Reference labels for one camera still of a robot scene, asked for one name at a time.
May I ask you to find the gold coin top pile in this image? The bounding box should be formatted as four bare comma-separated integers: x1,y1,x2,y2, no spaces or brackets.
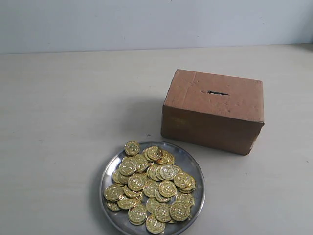
145,146,163,161

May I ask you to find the gold coin centre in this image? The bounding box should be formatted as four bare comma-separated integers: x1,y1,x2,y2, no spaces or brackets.
158,180,177,198

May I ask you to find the gold coin bottom left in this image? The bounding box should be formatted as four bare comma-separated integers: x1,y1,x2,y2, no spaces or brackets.
128,204,148,223

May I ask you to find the gold coin right stack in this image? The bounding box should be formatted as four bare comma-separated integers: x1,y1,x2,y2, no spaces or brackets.
173,172,191,188

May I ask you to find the gold coin upper left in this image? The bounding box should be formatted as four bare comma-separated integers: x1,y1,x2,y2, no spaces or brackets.
119,160,136,176

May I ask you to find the gold coin on plate rim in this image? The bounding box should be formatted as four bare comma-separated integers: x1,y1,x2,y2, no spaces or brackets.
124,141,140,156

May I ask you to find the round steel plate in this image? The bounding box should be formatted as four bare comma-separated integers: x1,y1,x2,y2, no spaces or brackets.
97,141,205,235

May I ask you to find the gold coin bottom right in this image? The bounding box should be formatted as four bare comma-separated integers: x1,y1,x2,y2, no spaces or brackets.
170,201,190,222

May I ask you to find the gold coin bottom front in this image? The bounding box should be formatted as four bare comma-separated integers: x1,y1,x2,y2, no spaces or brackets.
145,214,166,234

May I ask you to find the gold coin far left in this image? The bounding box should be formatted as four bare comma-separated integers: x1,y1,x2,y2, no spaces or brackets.
103,185,124,202

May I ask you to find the brown cardboard slot box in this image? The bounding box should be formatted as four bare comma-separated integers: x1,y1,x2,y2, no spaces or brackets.
161,69,265,155

